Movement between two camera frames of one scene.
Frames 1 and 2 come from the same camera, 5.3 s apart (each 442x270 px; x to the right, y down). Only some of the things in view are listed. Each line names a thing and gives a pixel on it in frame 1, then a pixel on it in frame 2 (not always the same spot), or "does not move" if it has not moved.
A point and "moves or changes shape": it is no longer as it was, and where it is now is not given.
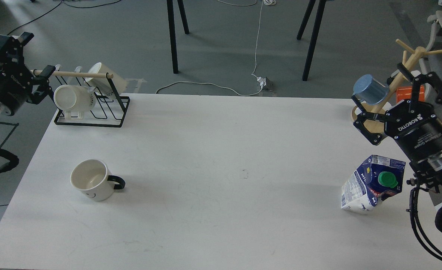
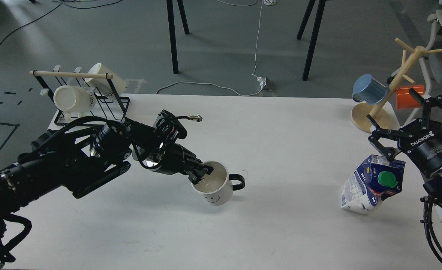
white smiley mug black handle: [93, 179] moves or changes shape
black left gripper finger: [8, 49] to [208, 170]
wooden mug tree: [372, 116] does not move
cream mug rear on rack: [115, 86] does not move
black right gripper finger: [374, 138] to [388, 153]
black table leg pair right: [315, 34] does not move
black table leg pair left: [170, 14] does not move
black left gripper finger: [44, 89] to [195, 180]
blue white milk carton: [378, 178] does not move
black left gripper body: [9, 85] to [177, 159]
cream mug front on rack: [74, 100] does not move
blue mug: [368, 89] does not move
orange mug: [405, 92] does not move
